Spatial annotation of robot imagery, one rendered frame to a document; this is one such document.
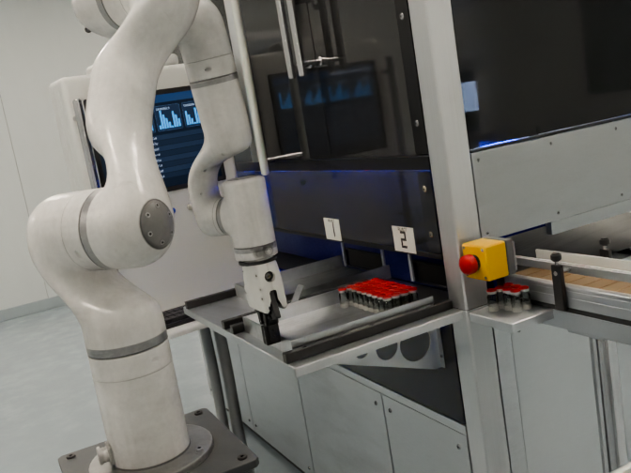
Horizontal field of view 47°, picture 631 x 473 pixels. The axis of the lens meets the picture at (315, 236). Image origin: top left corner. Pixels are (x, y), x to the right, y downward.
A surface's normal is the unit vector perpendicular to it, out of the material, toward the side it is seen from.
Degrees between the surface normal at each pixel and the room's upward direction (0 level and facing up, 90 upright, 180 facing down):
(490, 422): 90
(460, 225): 90
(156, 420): 90
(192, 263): 90
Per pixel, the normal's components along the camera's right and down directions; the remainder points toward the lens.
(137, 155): 0.65, -0.53
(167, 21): 0.62, 0.56
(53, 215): -0.47, -0.33
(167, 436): 0.70, 0.01
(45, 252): -0.35, 0.30
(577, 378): 0.46, 0.07
